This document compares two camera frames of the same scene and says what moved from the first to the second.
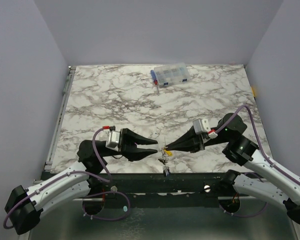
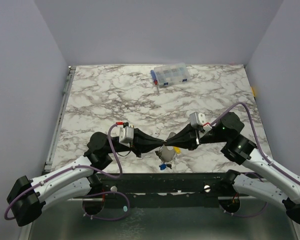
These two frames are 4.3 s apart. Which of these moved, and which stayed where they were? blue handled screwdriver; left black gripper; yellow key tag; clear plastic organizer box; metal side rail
Moved: yellow key tag; left black gripper
Stayed: clear plastic organizer box; metal side rail; blue handled screwdriver
